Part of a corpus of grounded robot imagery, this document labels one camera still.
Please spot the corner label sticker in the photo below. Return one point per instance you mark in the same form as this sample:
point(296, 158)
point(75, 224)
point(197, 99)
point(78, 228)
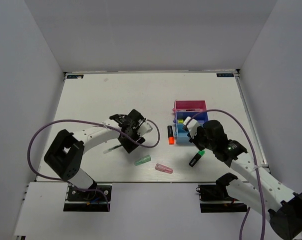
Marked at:
point(225, 75)
point(75, 76)

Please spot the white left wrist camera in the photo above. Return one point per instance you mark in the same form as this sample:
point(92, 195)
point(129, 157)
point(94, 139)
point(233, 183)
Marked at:
point(144, 128)

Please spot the light blue plastic bin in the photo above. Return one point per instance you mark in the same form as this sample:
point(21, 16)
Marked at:
point(181, 136)

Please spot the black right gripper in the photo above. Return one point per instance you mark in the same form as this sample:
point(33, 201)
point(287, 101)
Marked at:
point(199, 130)

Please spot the purple ink refill pen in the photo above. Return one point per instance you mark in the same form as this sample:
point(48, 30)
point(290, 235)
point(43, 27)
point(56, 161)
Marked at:
point(189, 110)

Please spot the pink plastic bin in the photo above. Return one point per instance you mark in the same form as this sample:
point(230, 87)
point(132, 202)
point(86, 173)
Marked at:
point(189, 104)

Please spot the purple-blue plastic bin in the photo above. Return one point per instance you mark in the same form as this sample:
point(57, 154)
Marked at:
point(182, 115)

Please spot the green ink refill pen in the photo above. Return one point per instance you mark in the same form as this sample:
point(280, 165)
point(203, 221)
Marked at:
point(112, 148)

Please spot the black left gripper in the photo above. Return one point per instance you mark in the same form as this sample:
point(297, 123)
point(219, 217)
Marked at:
point(128, 146)

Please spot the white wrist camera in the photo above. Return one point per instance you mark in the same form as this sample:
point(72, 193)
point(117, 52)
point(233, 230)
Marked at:
point(190, 125)
point(144, 128)

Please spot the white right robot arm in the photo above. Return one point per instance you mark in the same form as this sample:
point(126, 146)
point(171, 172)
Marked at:
point(279, 205)

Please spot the right corner label sticker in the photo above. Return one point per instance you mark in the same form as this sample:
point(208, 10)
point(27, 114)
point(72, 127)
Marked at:
point(225, 75)

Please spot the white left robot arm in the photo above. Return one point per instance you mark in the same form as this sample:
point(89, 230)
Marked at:
point(64, 155)

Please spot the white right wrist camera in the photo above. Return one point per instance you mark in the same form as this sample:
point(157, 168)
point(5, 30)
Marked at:
point(190, 125)

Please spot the green cap black highlighter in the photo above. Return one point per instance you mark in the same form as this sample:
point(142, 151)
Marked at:
point(196, 158)

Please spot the orange cap black highlighter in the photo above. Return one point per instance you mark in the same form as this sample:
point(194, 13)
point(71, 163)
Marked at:
point(170, 135)

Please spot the left corner label sticker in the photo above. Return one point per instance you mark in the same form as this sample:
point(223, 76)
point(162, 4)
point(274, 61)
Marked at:
point(75, 76)

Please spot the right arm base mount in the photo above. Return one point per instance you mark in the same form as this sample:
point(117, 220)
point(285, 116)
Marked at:
point(213, 201)

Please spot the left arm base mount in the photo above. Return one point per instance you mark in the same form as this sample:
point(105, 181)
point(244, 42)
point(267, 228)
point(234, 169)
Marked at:
point(84, 201)

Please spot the pink translucent eraser case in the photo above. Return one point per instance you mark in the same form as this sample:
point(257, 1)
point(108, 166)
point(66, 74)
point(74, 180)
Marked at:
point(164, 169)

